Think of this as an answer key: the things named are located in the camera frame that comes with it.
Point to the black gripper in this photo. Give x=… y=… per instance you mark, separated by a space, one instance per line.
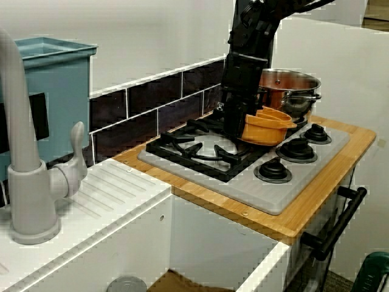
x=241 y=79

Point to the orange plastic pot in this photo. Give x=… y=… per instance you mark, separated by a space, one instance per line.
x=267 y=134

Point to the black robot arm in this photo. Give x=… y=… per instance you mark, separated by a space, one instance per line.
x=252 y=30

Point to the black stove knob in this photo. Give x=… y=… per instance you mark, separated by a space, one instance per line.
x=273 y=171
x=297 y=149
x=316 y=134

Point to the stainless steel pot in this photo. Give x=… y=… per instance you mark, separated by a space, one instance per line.
x=299 y=106

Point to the black stove grate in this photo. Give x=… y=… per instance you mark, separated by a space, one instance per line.
x=170 y=140

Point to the grey stove top panel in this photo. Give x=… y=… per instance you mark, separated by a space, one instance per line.
x=273 y=197

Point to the dark tile backsplash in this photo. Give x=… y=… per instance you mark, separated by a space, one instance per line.
x=143 y=100

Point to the wooden countertop board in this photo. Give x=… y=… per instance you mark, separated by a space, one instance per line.
x=334 y=194

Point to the white sink unit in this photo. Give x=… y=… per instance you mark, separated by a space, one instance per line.
x=136 y=243

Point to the white oven front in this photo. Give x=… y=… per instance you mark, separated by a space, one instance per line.
x=307 y=273

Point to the green plastic object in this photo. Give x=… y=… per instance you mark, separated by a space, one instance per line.
x=372 y=273

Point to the grey toy faucet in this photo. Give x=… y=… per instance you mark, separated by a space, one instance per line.
x=30 y=197

